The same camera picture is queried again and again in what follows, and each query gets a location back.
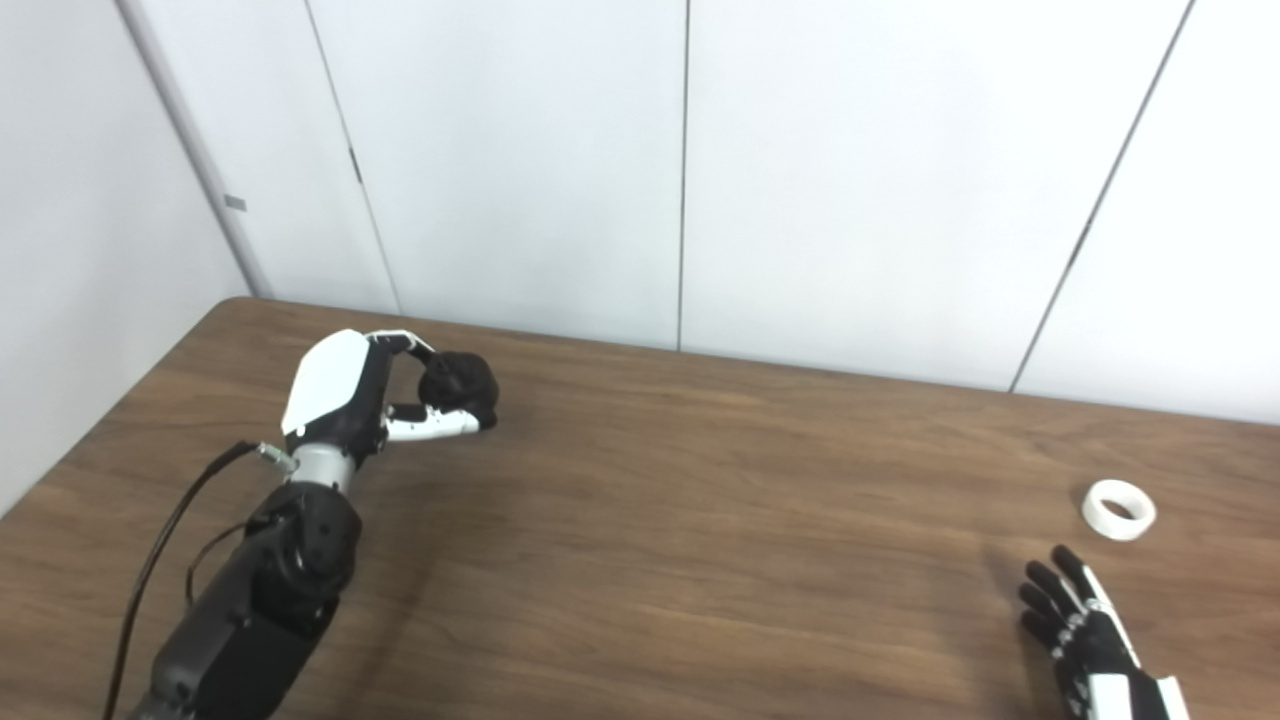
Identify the grey wall corner trim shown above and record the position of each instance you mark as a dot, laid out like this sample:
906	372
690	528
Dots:
192	150

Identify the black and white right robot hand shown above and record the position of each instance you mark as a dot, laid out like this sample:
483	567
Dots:
1095	650

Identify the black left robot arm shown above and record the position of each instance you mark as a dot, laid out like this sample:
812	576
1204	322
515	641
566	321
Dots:
260	610

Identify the round black plastic part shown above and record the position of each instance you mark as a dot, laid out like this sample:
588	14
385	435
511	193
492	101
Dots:
465	385

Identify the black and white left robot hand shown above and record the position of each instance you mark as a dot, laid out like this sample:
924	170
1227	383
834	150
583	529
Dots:
325	385

